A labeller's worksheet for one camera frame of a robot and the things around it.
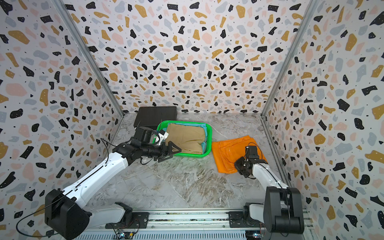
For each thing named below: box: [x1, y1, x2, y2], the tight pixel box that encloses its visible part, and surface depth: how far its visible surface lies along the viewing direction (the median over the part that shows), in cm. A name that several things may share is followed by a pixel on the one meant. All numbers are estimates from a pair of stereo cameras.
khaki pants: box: [165, 123, 205, 154], surface depth 101 cm
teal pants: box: [187, 123, 208, 155], surface depth 103 cm
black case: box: [133, 106, 177, 129], surface depth 121 cm
